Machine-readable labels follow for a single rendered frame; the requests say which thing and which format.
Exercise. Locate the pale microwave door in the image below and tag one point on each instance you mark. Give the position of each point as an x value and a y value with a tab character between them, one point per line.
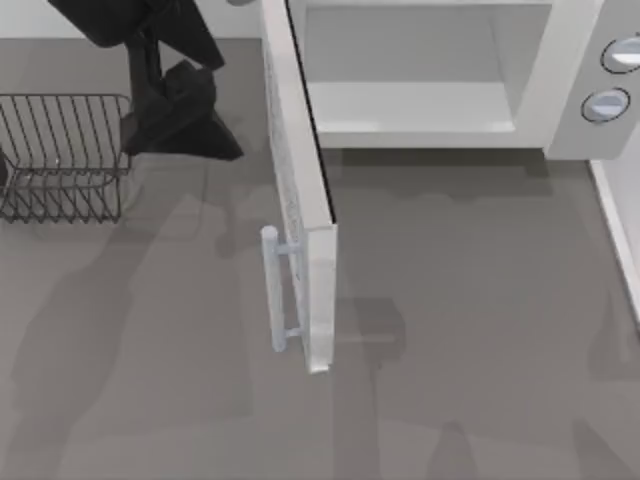
305	240

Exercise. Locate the pale microwave oven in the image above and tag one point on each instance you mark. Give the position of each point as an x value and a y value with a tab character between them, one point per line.
560	100

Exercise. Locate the grey microwave knob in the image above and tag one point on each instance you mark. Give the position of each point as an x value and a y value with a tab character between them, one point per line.
622	54
605	105

